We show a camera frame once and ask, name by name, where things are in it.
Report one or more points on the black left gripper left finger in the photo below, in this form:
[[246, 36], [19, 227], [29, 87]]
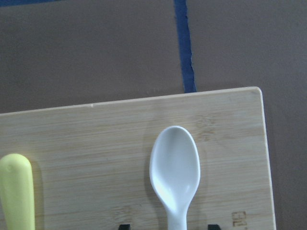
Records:
[[124, 227]]

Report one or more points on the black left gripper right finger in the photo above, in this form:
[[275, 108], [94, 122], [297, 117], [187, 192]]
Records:
[[213, 227]]

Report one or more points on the white plastic spoon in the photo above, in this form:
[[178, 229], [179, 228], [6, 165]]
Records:
[[175, 173]]

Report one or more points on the bamboo cutting board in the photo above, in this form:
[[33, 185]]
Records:
[[91, 162]]

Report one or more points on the yellow plastic knife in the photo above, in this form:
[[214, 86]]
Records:
[[17, 192]]

